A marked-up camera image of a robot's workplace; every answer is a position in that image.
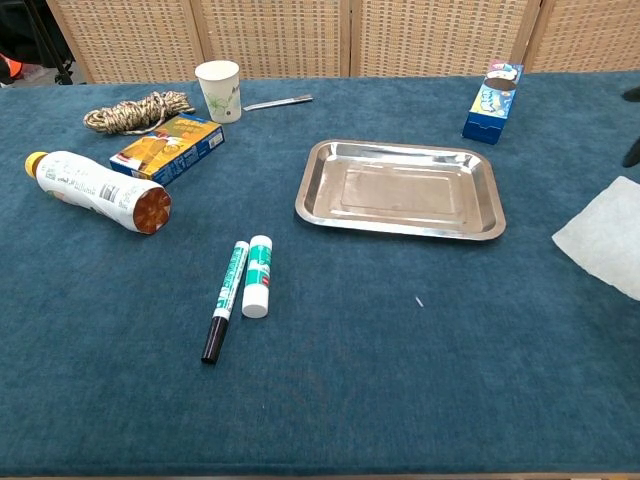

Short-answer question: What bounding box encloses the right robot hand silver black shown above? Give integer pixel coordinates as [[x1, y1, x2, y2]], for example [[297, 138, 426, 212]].
[[621, 85, 640, 169]]

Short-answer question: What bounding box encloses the white paper sheet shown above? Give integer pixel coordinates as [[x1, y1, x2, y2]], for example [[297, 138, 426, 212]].
[[551, 175, 640, 301]]

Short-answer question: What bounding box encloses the stainless steel tray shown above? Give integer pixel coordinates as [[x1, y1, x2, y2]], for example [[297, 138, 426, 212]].
[[294, 139, 507, 242]]

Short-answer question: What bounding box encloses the blue cookie box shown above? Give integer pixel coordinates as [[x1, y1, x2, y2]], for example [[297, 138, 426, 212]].
[[461, 59, 525, 146]]

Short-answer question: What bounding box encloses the teal table cloth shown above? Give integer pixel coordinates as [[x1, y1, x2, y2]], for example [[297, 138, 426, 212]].
[[0, 69, 640, 477]]

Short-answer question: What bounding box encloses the metal utility knife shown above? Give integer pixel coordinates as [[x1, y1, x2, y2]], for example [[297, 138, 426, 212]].
[[242, 94, 315, 112]]

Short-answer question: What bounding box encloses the wicker folding screen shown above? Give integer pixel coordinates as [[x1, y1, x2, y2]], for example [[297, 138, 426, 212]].
[[44, 0, 640, 85]]

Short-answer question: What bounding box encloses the green white glue stick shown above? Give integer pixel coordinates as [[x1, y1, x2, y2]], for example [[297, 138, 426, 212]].
[[241, 235, 274, 319]]

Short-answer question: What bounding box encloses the white paper cup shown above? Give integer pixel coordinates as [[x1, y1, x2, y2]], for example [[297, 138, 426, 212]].
[[194, 60, 243, 125]]

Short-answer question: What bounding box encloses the green white marker pen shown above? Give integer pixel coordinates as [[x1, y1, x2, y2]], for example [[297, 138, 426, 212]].
[[200, 240, 250, 365]]

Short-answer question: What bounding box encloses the orange and blue carton box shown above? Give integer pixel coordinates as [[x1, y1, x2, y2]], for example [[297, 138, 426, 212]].
[[109, 112, 226, 188]]

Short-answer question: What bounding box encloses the white labelled tea bottle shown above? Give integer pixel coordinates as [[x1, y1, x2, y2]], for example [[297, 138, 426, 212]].
[[24, 150, 173, 235]]

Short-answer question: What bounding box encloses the black tripod stand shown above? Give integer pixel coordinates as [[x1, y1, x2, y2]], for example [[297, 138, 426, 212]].
[[22, 0, 77, 86]]

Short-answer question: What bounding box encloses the orange object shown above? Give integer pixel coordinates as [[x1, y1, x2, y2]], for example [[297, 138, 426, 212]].
[[0, 53, 26, 85]]

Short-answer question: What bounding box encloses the coiled braided rope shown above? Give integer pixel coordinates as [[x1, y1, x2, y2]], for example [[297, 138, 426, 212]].
[[82, 90, 196, 136]]

